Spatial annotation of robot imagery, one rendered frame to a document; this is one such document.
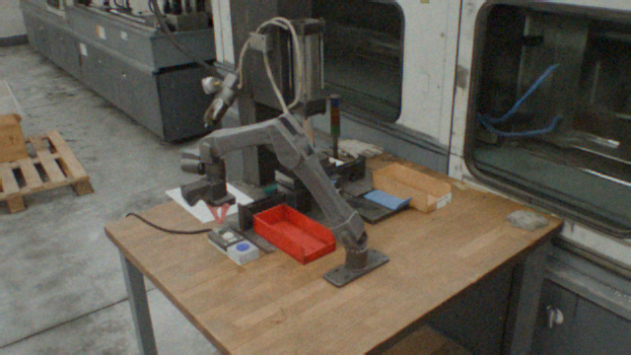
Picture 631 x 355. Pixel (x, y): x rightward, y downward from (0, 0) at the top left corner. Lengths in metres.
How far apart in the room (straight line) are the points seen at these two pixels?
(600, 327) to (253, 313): 1.17
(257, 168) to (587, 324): 1.24
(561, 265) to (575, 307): 0.15
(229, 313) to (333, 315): 0.26
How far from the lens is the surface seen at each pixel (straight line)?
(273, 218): 1.78
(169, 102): 4.89
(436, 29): 2.18
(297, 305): 1.44
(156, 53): 4.77
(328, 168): 1.85
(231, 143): 1.52
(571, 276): 2.03
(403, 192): 1.89
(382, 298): 1.46
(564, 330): 2.17
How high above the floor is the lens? 1.78
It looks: 25 degrees down
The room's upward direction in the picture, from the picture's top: 1 degrees counter-clockwise
